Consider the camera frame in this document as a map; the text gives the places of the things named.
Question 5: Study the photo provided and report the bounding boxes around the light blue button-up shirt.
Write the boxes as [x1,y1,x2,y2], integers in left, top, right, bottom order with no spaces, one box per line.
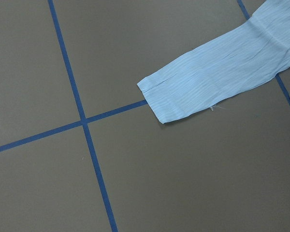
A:
[138,0,290,123]

